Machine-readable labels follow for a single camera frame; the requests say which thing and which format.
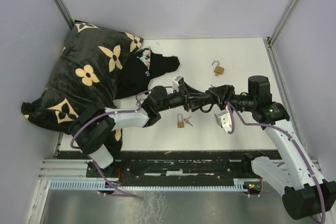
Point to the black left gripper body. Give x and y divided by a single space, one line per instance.
186 100

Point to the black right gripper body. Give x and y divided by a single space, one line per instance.
230 93

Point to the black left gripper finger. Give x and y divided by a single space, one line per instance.
190 92
195 104

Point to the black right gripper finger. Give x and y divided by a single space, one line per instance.
219 100
218 93

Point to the black padlock with keys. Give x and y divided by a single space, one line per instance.
206 104

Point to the small padlock key bunch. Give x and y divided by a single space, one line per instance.
187 121

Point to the small brass padlock long shackle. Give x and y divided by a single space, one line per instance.
180 121

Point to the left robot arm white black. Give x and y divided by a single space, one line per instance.
93 127

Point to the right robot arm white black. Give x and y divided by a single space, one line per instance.
303 189

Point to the brass padlock far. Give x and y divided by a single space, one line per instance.
218 70

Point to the black printed garment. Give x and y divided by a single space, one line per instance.
140 69

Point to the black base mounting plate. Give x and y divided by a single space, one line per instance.
201 165

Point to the black floral pillow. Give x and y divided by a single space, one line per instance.
87 72

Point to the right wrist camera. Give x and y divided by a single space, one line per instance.
226 121

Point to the light blue cable duct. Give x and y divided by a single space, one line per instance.
177 184

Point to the right aluminium corner post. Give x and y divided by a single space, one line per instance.
291 6

